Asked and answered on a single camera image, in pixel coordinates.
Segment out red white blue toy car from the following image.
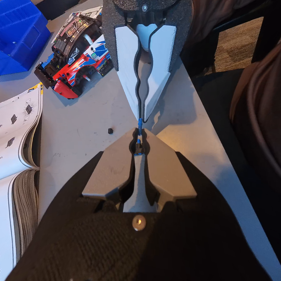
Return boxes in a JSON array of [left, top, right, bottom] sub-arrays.
[[34, 12, 113, 100]]

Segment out black chair frame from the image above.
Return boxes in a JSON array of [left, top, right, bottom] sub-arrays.
[[211, 0, 281, 66]]

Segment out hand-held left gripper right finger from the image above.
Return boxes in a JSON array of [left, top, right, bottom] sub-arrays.
[[142, 129, 197, 208]]

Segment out person's brown jacket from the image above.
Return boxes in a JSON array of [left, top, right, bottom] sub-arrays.
[[229, 44, 281, 174]]

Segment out blue plastic bin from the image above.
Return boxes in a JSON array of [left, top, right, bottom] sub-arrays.
[[0, 0, 51, 76]]

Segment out open instruction booklet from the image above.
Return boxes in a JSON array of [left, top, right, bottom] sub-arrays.
[[0, 82, 43, 270]]

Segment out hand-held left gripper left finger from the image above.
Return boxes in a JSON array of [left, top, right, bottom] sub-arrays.
[[82, 128, 137, 208]]

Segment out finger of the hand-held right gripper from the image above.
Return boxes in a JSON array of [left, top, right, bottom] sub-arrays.
[[142, 25, 177, 122], [115, 25, 143, 120]]

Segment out black beam assembly blue pins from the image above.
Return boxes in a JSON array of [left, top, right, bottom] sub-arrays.
[[133, 138, 145, 157]]

